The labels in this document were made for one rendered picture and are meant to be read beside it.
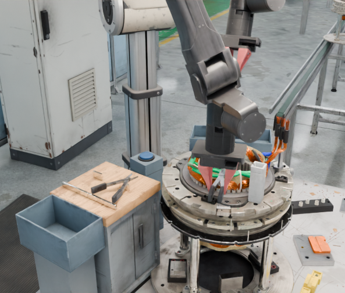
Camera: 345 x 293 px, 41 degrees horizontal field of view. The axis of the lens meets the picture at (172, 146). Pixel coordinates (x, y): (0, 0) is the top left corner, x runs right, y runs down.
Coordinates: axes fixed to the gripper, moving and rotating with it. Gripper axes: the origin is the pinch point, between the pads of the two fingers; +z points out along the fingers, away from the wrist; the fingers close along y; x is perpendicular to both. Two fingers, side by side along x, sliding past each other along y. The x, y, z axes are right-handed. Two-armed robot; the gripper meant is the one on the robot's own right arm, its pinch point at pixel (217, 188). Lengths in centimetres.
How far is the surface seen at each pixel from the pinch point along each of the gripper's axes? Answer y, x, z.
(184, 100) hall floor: -84, 355, 109
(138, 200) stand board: -20.0, 8.8, 11.1
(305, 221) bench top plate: 23, 51, 38
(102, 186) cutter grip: -28.5, 7.2, 7.7
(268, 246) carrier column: 11.5, 12.5, 21.7
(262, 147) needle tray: 6.8, 45.8, 10.7
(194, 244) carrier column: -5.5, 6.1, 19.5
